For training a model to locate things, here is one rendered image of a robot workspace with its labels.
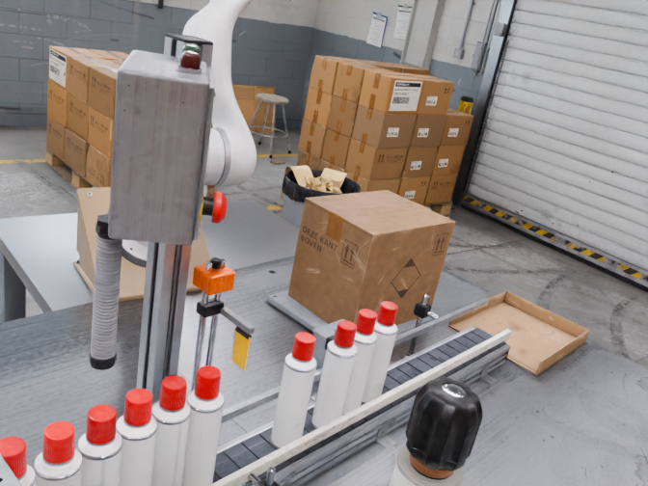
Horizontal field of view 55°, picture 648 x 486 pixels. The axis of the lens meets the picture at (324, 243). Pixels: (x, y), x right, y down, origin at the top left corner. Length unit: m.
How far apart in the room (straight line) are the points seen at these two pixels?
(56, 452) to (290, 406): 0.39
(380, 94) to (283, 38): 3.12
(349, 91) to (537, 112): 1.64
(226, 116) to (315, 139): 3.65
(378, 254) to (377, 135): 3.12
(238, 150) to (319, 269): 0.38
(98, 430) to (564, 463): 0.90
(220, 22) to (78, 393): 0.76
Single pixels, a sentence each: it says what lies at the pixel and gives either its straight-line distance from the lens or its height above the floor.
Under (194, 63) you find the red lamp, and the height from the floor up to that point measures 1.49.
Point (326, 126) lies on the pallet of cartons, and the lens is 4.88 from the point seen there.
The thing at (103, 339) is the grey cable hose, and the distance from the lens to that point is 0.86.
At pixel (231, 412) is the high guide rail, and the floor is 0.96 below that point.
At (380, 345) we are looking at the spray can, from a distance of 1.16.
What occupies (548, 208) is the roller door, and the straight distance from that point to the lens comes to 5.44.
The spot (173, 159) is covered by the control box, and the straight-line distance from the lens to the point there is 0.70.
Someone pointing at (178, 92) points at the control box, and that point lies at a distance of 0.69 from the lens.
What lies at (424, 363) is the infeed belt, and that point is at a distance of 1.41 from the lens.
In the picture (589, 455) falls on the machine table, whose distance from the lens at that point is 1.42.
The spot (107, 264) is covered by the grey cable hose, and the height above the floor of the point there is 1.23.
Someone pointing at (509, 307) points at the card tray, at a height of 0.83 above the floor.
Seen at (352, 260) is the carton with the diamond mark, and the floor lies 1.04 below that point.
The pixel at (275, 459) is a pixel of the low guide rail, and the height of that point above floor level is 0.91.
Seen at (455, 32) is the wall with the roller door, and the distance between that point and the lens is 6.21.
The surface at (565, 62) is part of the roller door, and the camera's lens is 5.40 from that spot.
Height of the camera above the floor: 1.58
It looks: 21 degrees down
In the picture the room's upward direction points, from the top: 11 degrees clockwise
